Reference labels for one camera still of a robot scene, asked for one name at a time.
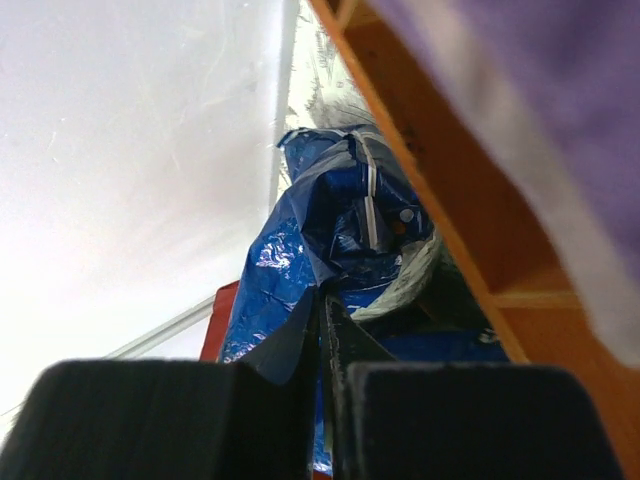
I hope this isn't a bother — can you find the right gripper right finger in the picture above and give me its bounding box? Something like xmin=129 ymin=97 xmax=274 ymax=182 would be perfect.
xmin=320 ymin=296 xmax=623 ymax=479

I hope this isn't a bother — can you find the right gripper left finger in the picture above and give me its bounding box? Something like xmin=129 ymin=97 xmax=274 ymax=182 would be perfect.
xmin=1 ymin=288 xmax=320 ymax=479

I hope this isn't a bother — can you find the red paper bag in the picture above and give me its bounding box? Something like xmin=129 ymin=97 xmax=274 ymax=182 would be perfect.
xmin=199 ymin=281 xmax=239 ymax=362

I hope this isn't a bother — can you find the blue Doritos chip bag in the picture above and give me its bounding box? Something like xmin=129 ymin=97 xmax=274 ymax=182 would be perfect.
xmin=222 ymin=125 xmax=505 ymax=473

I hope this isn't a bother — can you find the orange wooden tray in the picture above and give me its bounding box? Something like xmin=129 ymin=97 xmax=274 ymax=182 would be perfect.
xmin=313 ymin=1 xmax=639 ymax=479

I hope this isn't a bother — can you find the floral table mat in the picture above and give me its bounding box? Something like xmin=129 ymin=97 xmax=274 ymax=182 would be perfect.
xmin=283 ymin=1 xmax=375 ymax=133

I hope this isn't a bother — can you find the purple folded cloth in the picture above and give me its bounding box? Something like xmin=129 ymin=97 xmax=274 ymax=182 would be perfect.
xmin=374 ymin=1 xmax=639 ymax=366

